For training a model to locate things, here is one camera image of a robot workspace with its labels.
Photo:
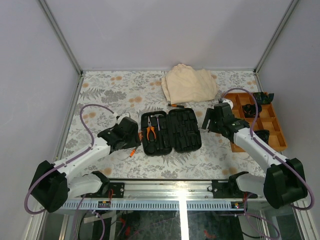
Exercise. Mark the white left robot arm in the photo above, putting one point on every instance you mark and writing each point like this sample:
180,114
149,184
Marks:
54,183

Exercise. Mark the orange black needle-nose pliers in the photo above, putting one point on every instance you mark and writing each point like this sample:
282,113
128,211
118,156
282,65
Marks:
150,131

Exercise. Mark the dark tape roll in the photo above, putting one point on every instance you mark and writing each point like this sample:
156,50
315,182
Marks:
263,134
263,98
249,110

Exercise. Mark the dark tape roll bottom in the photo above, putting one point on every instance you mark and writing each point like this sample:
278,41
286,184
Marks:
263,134

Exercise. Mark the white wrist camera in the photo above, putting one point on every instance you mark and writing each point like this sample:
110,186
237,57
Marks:
119,117
228,101

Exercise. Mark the dark tape roll top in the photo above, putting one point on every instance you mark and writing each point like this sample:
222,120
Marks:
263,98

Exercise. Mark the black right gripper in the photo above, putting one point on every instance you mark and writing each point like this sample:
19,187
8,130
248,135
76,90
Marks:
209,115

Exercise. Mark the small precision screwdriver by bag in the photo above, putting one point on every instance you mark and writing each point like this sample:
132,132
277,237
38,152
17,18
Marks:
176,105

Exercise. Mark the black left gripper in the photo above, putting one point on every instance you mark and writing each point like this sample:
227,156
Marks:
136,142

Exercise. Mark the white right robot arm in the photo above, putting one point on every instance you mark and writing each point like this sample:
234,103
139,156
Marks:
284,182

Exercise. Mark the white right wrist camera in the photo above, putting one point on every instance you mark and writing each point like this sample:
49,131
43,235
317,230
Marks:
228,101

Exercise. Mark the dark green tool case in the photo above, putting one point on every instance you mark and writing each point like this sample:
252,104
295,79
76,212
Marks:
180,133

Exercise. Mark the steel claw hammer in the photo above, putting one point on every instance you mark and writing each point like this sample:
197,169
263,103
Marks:
161,120

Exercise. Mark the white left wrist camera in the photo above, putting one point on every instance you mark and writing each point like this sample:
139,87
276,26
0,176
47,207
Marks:
119,117

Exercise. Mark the cream cloth bag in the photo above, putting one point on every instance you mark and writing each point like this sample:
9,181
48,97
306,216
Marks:
183,84

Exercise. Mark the orange utility knife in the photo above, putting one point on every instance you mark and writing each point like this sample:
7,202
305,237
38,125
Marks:
133,151

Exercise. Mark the orange compartment tray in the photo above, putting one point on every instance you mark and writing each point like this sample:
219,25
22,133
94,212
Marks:
266,120

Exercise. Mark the floral table mat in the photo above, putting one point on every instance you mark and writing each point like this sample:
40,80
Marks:
100,94

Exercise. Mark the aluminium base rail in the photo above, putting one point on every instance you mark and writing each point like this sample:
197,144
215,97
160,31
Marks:
162,195

